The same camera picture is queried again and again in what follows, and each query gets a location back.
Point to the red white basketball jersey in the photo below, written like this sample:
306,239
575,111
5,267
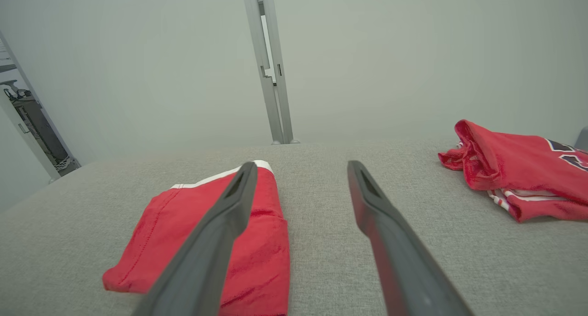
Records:
514,164

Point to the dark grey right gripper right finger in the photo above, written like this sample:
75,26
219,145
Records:
404,261

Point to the dark equipment rack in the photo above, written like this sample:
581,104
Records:
41,127

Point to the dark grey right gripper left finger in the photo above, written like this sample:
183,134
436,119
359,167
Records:
206,251

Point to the grey double partition post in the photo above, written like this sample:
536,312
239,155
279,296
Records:
275,100

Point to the red white sports shorts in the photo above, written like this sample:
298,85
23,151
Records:
161,233

